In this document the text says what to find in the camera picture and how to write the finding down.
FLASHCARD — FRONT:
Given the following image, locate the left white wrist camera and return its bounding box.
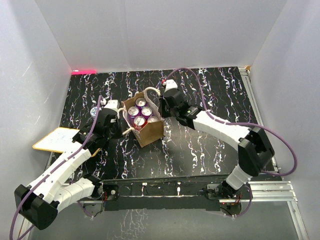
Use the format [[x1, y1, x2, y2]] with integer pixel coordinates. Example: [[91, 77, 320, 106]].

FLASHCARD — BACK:
[[103, 99, 120, 112]]

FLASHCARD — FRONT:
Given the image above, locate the purple fanta can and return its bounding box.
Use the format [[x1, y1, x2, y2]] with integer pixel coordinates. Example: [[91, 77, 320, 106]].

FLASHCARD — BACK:
[[127, 106, 141, 120], [135, 97, 148, 110], [141, 106, 153, 119]]

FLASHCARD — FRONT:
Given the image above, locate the aluminium frame rail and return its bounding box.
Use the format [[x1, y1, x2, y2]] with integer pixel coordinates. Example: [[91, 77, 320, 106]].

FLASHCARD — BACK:
[[238, 67, 309, 240]]

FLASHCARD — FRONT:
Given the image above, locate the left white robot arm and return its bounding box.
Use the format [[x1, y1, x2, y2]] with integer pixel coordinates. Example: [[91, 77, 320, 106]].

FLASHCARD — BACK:
[[14, 100, 122, 230]]

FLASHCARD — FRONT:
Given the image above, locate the brown canvas tote bag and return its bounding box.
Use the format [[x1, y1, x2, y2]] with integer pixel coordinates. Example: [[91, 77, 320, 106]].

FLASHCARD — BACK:
[[118, 87, 164, 148]]

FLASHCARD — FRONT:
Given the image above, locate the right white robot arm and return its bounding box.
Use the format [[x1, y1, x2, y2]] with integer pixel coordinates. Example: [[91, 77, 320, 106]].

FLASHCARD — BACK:
[[158, 86, 275, 199]]

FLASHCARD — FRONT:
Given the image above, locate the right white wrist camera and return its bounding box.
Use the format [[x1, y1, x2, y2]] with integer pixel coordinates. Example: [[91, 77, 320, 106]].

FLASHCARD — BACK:
[[162, 79, 178, 96]]

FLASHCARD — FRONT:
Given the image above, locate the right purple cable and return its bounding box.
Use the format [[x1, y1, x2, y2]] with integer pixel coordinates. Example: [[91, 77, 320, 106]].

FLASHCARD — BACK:
[[164, 67, 298, 218]]

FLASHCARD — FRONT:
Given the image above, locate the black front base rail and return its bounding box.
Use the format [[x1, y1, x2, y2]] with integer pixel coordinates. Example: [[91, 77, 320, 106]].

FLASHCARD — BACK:
[[101, 174, 253, 212]]

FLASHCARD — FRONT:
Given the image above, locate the red coke can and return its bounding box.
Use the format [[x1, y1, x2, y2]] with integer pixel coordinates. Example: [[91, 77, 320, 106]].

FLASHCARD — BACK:
[[147, 116, 159, 123], [133, 116, 147, 131]]

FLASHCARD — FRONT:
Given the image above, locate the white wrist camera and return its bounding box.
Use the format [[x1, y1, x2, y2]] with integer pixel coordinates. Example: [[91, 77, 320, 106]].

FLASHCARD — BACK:
[[103, 99, 120, 112], [162, 79, 178, 96]]

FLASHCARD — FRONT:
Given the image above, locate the pink tape strip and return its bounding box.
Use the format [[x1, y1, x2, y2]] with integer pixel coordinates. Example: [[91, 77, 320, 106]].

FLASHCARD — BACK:
[[72, 69, 97, 75]]

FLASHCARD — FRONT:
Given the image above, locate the small whiteboard yellow frame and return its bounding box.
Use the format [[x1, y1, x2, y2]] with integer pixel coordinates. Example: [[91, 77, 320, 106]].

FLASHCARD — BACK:
[[32, 127, 85, 160]]

